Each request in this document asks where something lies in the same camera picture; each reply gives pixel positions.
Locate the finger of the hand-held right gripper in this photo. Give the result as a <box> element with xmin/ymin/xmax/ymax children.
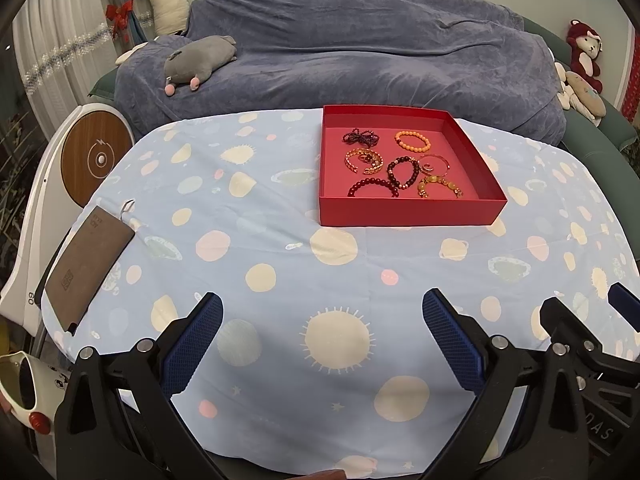
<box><xmin>539</xmin><ymin>296</ymin><xmax>602</xmax><ymax>356</ymax></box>
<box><xmin>607</xmin><ymin>282</ymin><xmax>640</xmax><ymax>319</ymax></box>

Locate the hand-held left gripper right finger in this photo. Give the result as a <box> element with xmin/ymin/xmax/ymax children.
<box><xmin>421</xmin><ymin>287</ymin><xmax>596</xmax><ymax>480</ymax></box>

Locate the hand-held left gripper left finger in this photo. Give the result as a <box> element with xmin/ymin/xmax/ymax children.
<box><xmin>55</xmin><ymin>291</ymin><xmax>224</xmax><ymax>480</ymax></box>

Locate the red cardboard box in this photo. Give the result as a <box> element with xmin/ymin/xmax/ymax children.
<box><xmin>318</xmin><ymin>104</ymin><xmax>508</xmax><ymax>228</ymax></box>

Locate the yellow bead bracelet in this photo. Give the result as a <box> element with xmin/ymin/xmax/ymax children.
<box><xmin>416</xmin><ymin>175</ymin><xmax>465</xmax><ymax>200</ymax></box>

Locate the red bead bracelet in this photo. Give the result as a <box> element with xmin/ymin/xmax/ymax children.
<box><xmin>348</xmin><ymin>177</ymin><xmax>400</xmax><ymax>199</ymax></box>

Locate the dark brown bead bracelet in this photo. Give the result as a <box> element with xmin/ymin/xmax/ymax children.
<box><xmin>387</xmin><ymin>156</ymin><xmax>423</xmax><ymax>187</ymax></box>

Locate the thin gold bangle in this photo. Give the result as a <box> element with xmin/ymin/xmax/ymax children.
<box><xmin>417</xmin><ymin>154</ymin><xmax>452</xmax><ymax>173</ymax></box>

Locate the wide gold cuff bangle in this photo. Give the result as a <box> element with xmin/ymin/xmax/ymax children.
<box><xmin>344</xmin><ymin>147</ymin><xmax>382</xmax><ymax>172</ymax></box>

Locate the blue dotted tablecloth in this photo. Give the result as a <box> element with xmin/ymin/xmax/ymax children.
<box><xmin>40</xmin><ymin>110</ymin><xmax>640</xmax><ymax>476</ymax></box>

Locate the brown flat case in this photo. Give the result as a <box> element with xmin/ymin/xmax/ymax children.
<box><xmin>44</xmin><ymin>205</ymin><xmax>137</xmax><ymax>337</ymax></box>

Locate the white casing with red button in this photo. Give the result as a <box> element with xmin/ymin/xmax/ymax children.
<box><xmin>0</xmin><ymin>352</ymin><xmax>73</xmax><ymax>433</ymax></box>

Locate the white machine with wooden disc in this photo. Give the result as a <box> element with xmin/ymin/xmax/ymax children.
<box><xmin>0</xmin><ymin>104</ymin><xmax>136</xmax><ymax>331</ymax></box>

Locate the beige plush toy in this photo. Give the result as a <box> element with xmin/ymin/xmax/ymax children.
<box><xmin>554</xmin><ymin>60</ymin><xmax>608</xmax><ymax>126</ymax></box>

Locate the red monkey plush toy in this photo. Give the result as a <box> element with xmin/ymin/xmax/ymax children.
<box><xmin>566</xmin><ymin>19</ymin><xmax>605</xmax><ymax>93</ymax></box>

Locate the grey plush toy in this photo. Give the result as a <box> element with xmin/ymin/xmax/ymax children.
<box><xmin>164</xmin><ymin>35</ymin><xmax>238</xmax><ymax>96</ymax></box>

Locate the blue-grey blanket covered sofa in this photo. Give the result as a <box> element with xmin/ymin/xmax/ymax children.
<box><xmin>114</xmin><ymin>0</ymin><xmax>567</xmax><ymax>146</ymax></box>

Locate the white curtain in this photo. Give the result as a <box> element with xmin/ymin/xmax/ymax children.
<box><xmin>12</xmin><ymin>0</ymin><xmax>151</xmax><ymax>126</ymax></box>

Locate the red bow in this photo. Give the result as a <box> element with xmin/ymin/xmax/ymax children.
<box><xmin>105</xmin><ymin>0</ymin><xmax>136</xmax><ymax>38</ymax></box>

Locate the orange bead bracelet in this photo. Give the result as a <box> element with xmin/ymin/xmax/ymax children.
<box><xmin>394</xmin><ymin>130</ymin><xmax>432</xmax><ymax>152</ymax></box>

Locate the dark red small-bead bracelet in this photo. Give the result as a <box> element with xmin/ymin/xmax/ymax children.
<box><xmin>342</xmin><ymin>128</ymin><xmax>378</xmax><ymax>146</ymax></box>

